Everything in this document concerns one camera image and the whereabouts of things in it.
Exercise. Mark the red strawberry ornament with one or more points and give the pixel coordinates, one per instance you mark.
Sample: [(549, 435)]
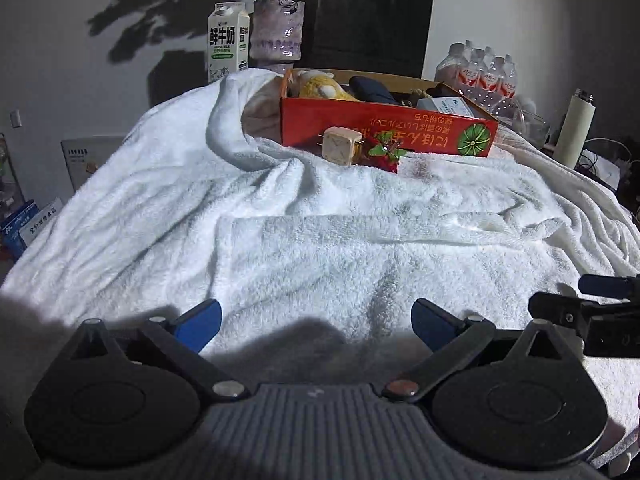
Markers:
[(387, 157)]

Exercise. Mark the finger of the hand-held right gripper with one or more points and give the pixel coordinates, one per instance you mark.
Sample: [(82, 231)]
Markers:
[(607, 286), (560, 307)]

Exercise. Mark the red cardboard box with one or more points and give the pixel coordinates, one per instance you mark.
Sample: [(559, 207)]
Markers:
[(320, 125)]

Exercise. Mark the white labelled box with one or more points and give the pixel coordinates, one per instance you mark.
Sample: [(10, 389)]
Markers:
[(44, 219)]

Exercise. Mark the white plastic container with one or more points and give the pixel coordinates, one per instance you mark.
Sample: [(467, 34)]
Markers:
[(445, 106)]

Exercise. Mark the black paper bag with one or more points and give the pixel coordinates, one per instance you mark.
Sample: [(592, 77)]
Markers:
[(370, 25)]

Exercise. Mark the white plush toy yellow sweater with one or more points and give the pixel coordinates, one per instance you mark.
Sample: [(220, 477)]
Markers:
[(320, 87)]

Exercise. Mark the white fluffy blanket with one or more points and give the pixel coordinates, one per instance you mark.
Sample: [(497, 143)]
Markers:
[(300, 240)]

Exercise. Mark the beige square charger plug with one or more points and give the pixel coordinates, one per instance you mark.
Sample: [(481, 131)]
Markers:
[(342, 147)]

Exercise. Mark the white cardboard box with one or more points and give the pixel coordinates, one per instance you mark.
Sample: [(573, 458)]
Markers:
[(85, 160)]

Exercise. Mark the white milk carton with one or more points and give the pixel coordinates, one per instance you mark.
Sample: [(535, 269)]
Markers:
[(227, 45)]

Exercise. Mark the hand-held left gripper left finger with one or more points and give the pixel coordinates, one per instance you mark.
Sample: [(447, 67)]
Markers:
[(200, 322)]

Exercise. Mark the purple glass vase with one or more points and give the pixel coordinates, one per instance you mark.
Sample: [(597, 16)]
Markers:
[(275, 30)]

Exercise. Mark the pack of water bottles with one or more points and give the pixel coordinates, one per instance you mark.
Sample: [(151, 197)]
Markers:
[(475, 77)]

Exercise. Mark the white wall switch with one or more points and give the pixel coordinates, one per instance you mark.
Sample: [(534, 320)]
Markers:
[(16, 118)]

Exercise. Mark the white thermos bottle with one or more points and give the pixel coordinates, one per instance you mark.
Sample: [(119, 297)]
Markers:
[(572, 130)]

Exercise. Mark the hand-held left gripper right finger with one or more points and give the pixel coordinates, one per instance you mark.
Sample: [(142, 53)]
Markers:
[(432, 322)]

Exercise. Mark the blue packet box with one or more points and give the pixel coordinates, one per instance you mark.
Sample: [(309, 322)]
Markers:
[(15, 227)]

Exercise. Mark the white paper packet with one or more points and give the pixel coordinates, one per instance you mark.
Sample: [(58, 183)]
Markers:
[(612, 171)]

